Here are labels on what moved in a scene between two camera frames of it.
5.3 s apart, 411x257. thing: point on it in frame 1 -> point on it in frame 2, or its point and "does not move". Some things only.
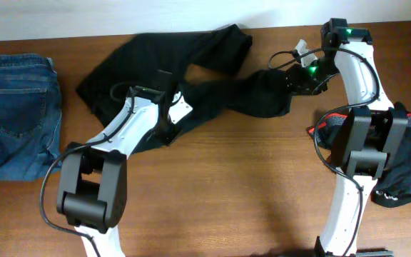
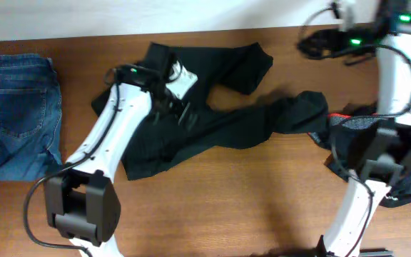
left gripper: [170, 130] -> [183, 116]
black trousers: [156, 63] -> [233, 68]
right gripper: [295, 80] -> [315, 43]
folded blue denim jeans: [20, 118] does not move
